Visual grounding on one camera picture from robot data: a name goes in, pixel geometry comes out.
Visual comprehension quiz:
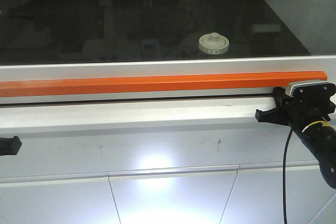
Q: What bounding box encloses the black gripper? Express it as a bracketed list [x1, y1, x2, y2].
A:
[255, 87, 335, 127]

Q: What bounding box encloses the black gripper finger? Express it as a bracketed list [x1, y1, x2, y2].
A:
[0, 136, 22, 156]

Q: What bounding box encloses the orange sash handle bar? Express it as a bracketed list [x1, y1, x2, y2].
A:
[1, 71, 328, 98]

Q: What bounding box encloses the glass jar with beige lid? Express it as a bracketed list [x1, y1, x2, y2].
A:
[198, 33, 229, 55]

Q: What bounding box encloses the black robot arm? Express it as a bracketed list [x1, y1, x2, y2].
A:
[255, 82, 335, 188]

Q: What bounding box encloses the white fume hood base cabinet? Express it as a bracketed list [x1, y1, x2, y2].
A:
[0, 94, 336, 224]

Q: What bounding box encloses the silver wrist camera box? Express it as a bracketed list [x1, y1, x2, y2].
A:
[285, 80, 335, 100]

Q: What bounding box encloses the white fume hood sash frame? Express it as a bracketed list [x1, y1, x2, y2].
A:
[1, 55, 335, 104]

